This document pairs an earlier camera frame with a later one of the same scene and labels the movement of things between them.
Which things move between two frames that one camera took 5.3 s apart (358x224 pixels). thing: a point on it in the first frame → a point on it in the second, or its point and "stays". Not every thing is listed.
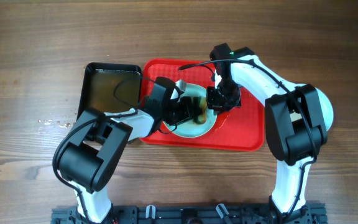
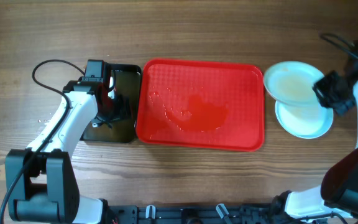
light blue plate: [190, 128] → [293, 82]
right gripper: [214, 102] → [320, 86]
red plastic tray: [240, 128] stays
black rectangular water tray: [99, 82] stays
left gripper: [189, 111] → [125, 109]
